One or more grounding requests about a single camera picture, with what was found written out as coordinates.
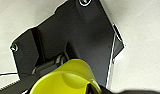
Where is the round white-ringed base cap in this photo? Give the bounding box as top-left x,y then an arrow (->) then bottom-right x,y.
10,43 -> 20,53
78,0 -> 93,7

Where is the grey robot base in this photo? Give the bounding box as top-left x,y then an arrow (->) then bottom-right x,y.
9,0 -> 125,91

